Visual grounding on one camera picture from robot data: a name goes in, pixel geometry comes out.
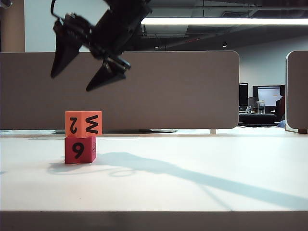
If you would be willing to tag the small black ceiling spotlight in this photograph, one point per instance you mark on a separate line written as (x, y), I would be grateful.
(225, 44)

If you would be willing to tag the wide computer monitor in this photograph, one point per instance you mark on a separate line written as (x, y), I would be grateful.
(268, 96)

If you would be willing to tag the black round seat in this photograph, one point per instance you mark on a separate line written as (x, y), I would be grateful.
(257, 118)

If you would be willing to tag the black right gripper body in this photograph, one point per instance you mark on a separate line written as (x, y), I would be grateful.
(110, 31)

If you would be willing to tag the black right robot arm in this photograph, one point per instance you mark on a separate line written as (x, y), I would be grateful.
(130, 3)

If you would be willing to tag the clear plastic container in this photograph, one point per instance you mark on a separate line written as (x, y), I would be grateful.
(260, 107)

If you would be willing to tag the white divider foot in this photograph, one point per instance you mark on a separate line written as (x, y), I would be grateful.
(213, 131)

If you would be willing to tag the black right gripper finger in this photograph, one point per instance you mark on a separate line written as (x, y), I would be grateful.
(107, 77)
(63, 48)

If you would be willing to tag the large brown desk divider panel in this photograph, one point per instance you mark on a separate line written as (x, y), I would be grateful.
(156, 96)

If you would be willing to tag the beige wall column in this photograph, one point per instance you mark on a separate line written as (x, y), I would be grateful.
(13, 26)

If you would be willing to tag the orange foam block letter W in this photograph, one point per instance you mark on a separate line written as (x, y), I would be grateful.
(83, 124)

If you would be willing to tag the long ceiling strip light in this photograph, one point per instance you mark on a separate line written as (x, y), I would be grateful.
(216, 21)

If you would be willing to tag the narrow dark computer monitor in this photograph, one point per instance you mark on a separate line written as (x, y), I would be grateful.
(243, 95)

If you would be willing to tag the grey round stand base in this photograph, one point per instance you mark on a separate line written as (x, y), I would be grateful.
(163, 130)

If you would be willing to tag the small brown desk divider panel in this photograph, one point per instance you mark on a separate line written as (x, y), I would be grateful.
(298, 91)

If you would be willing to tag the person in red top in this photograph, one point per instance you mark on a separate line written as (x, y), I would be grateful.
(281, 103)

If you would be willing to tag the red foam block number nine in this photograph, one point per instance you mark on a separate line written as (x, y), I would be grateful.
(77, 150)

